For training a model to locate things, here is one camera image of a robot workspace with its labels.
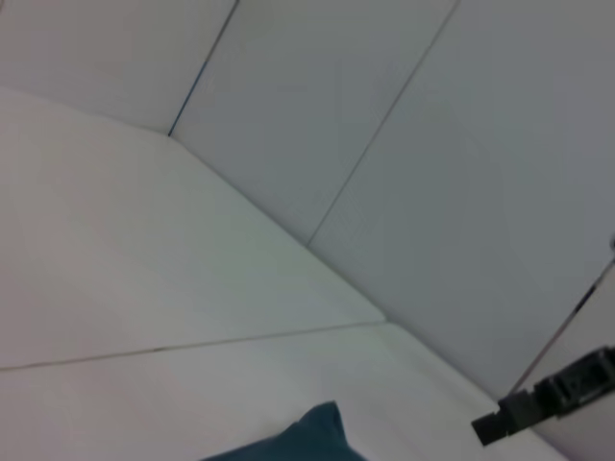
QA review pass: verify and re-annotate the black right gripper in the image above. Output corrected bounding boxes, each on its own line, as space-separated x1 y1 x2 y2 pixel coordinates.
470 343 615 447

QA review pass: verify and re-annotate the teal t-shirt with FREE print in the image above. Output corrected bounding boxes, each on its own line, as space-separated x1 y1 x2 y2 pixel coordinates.
201 400 369 461

